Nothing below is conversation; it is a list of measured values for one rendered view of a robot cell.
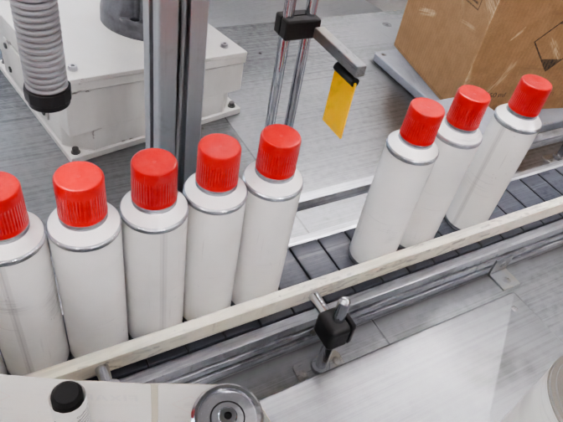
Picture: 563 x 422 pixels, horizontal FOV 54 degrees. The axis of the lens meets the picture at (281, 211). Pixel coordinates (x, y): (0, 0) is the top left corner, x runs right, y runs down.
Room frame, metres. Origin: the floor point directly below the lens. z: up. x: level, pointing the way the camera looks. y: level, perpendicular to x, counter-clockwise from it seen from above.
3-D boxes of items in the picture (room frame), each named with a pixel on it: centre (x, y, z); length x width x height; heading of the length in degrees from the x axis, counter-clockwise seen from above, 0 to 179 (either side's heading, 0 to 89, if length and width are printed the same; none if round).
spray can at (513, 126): (0.55, -0.23, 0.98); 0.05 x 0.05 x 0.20
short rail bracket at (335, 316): (0.32, -0.07, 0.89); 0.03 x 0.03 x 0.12; 36
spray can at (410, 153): (0.45, -0.11, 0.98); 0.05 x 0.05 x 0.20
